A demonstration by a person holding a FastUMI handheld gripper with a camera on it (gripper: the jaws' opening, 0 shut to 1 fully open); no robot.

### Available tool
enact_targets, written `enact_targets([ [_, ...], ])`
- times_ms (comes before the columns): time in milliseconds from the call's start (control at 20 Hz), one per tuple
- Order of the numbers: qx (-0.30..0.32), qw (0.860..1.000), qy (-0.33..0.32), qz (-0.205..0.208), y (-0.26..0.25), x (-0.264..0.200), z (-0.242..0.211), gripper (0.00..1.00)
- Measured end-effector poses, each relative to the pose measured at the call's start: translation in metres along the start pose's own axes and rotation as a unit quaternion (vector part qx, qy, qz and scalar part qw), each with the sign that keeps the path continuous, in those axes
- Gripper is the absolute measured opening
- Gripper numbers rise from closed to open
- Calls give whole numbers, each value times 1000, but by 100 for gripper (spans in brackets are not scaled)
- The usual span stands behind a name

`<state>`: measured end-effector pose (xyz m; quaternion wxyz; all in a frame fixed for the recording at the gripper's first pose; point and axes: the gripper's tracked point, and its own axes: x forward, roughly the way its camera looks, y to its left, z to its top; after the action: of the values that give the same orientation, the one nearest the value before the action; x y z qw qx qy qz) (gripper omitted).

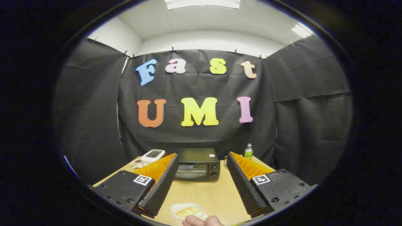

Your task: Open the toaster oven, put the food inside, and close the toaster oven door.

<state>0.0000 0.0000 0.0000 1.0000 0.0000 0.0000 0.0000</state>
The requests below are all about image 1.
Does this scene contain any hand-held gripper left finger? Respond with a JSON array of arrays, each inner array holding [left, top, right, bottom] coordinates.
[[91, 153, 179, 219]]

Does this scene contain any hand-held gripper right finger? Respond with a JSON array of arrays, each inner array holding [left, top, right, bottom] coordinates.
[[227, 152, 318, 219]]

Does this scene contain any golden bread roll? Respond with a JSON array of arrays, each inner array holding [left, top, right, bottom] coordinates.
[[175, 206, 200, 218]]

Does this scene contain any black toaster oven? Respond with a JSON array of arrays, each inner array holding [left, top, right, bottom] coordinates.
[[174, 148, 221, 181]]

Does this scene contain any white pop-up toaster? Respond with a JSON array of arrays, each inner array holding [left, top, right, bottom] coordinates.
[[141, 149, 166, 166]]

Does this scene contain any white plate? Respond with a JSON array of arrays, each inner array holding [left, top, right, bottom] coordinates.
[[170, 202, 208, 221]]

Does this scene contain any small ceiling light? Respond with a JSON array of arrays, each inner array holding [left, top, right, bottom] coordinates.
[[291, 24, 311, 38]]

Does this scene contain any long ceiling light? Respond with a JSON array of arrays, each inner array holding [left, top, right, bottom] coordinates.
[[164, 0, 241, 10]]

